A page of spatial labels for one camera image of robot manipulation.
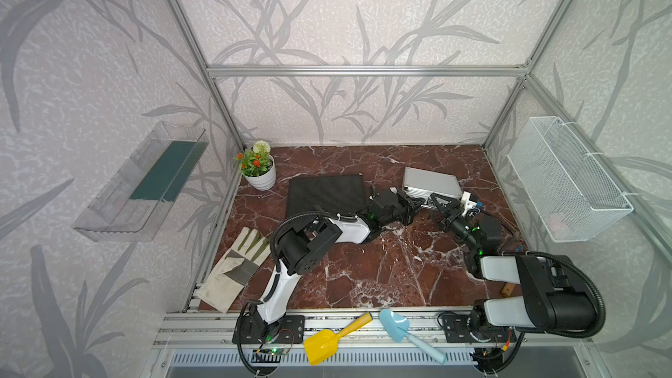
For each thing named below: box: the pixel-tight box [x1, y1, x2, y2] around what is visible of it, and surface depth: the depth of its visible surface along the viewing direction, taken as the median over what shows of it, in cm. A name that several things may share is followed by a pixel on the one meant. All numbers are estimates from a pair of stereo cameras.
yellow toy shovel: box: [303, 312, 374, 366], surface depth 73 cm
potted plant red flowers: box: [232, 140, 277, 191], surface depth 100 cm
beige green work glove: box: [195, 226, 273, 314], surface depth 84 cm
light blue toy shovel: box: [379, 308, 448, 365], surface depth 75 cm
